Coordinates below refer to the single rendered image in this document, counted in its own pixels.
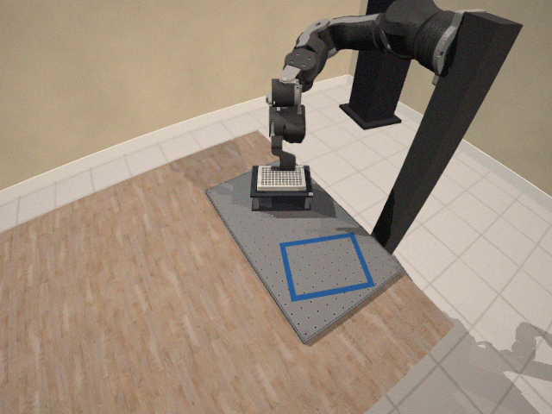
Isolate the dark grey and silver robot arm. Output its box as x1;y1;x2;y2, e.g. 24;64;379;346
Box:
266;0;487;109

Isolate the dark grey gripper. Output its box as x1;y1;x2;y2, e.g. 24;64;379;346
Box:
269;85;306;172

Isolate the blue tape square outline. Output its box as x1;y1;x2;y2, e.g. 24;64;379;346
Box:
279;232;375;302

